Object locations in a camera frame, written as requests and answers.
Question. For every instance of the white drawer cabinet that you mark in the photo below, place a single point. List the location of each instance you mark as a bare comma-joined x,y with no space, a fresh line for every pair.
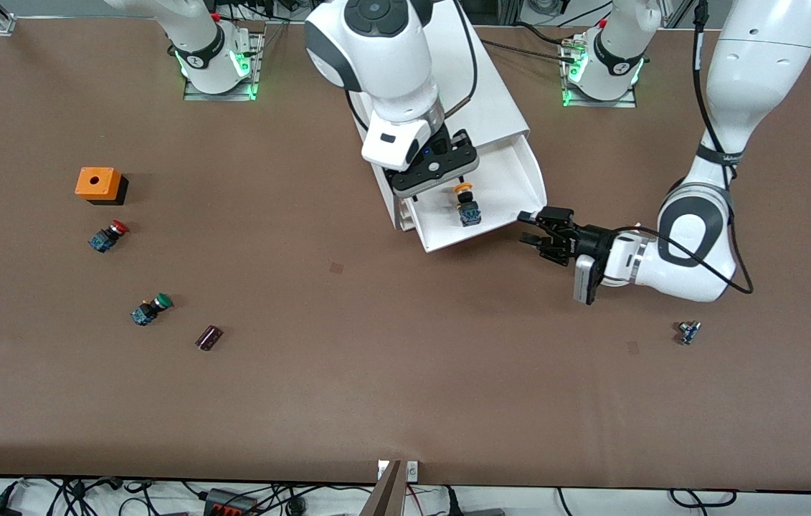
491,93

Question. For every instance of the green push button switch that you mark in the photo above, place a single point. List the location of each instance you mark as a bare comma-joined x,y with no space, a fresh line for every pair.
150,309

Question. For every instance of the dark maroon cylindrical capacitor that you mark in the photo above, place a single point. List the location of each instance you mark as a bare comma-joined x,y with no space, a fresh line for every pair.
209,337

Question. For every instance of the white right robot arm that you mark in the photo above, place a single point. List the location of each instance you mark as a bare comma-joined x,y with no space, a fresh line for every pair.
383,64

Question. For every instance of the yellow push button switch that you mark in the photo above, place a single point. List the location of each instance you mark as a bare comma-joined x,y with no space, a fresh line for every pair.
468,211

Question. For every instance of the black power strip red switches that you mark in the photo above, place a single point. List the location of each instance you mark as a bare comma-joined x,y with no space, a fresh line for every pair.
231,503

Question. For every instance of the orange button enclosure box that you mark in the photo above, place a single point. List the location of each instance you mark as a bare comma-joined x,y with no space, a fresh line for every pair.
97,183

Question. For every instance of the small blue electronic component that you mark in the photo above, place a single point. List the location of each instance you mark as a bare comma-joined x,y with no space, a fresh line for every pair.
689,332

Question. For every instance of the brown slanted bar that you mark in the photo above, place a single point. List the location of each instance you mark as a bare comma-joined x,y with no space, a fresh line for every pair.
387,494

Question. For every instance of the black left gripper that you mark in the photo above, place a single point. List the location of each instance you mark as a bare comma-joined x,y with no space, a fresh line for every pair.
589,244

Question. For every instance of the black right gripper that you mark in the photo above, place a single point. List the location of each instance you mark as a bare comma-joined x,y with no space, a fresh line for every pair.
439,146

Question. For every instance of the red push button switch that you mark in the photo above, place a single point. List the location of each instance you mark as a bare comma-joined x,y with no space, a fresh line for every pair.
105,238

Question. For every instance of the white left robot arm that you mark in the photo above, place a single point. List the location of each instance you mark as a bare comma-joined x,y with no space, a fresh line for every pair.
756,72

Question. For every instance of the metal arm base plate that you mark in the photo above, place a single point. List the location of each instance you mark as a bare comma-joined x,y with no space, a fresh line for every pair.
193,95
627,102

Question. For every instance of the small white bracket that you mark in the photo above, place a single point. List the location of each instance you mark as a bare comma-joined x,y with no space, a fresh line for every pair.
412,470
382,469

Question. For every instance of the white plastic drawer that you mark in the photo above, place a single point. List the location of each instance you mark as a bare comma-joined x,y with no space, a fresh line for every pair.
505,193

